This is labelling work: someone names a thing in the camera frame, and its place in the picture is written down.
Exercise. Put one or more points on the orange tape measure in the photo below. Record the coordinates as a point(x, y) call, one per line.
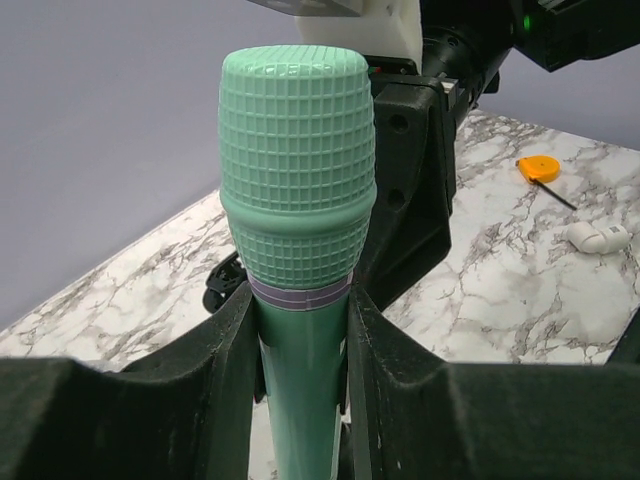
point(540, 170)

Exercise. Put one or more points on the black round-base shock mount stand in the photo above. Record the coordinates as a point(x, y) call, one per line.
point(222, 282)

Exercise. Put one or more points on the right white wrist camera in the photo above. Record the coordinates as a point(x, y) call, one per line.
point(381, 28)

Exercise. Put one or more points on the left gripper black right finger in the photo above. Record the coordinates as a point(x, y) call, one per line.
point(416, 416)

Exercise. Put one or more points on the teal microphone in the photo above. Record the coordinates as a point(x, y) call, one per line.
point(297, 150)

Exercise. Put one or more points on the small white plastic piece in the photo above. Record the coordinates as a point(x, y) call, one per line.
point(590, 240)

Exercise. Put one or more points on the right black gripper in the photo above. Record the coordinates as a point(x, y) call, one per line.
point(409, 233)

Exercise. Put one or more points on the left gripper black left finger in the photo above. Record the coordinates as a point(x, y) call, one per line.
point(182, 412)

